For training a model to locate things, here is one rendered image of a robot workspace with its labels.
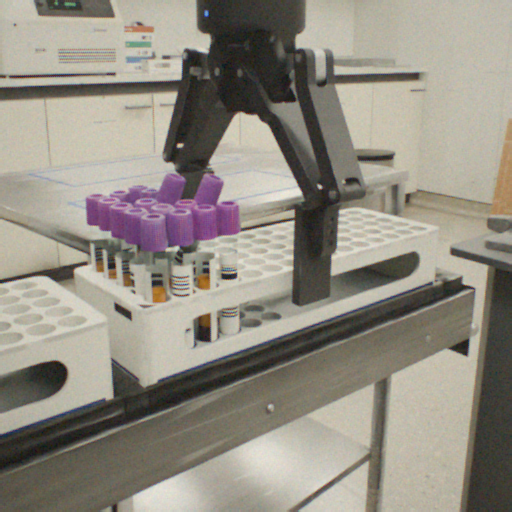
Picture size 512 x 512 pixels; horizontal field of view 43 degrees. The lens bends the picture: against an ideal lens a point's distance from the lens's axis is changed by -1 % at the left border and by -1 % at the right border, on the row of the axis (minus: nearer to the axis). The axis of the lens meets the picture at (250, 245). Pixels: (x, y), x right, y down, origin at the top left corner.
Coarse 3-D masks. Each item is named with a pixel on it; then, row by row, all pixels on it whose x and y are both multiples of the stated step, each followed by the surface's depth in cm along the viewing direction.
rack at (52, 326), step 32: (0, 288) 42; (32, 288) 42; (64, 288) 42; (0, 320) 37; (32, 320) 38; (64, 320) 37; (96, 320) 37; (0, 352) 33; (32, 352) 34; (64, 352) 36; (96, 352) 37; (0, 384) 41; (32, 384) 41; (64, 384) 41; (96, 384) 37; (0, 416) 34; (32, 416) 35
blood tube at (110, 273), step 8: (104, 200) 43; (112, 200) 43; (104, 208) 42; (104, 216) 42; (104, 224) 42; (104, 232) 43; (104, 240) 43; (112, 240) 43; (104, 248) 43; (112, 248) 43; (104, 256) 43; (112, 256) 43; (104, 264) 43; (112, 264) 43; (104, 272) 44; (112, 272) 43
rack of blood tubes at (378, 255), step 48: (240, 240) 52; (288, 240) 53; (384, 240) 53; (432, 240) 56; (96, 288) 43; (240, 288) 43; (288, 288) 46; (336, 288) 58; (384, 288) 53; (144, 336) 39; (240, 336) 44; (144, 384) 40
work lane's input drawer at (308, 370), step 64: (384, 320) 52; (448, 320) 57; (128, 384) 40; (192, 384) 41; (256, 384) 43; (320, 384) 48; (0, 448) 34; (64, 448) 35; (128, 448) 38; (192, 448) 41
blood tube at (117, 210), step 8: (112, 208) 40; (120, 208) 40; (128, 208) 40; (112, 216) 41; (120, 216) 40; (112, 224) 41; (120, 224) 41; (112, 232) 41; (120, 232) 41; (120, 240) 41; (120, 248) 41; (120, 256) 41; (128, 256) 41; (120, 264) 42; (128, 264) 42; (120, 272) 42; (128, 272) 42; (120, 280) 42; (128, 280) 42
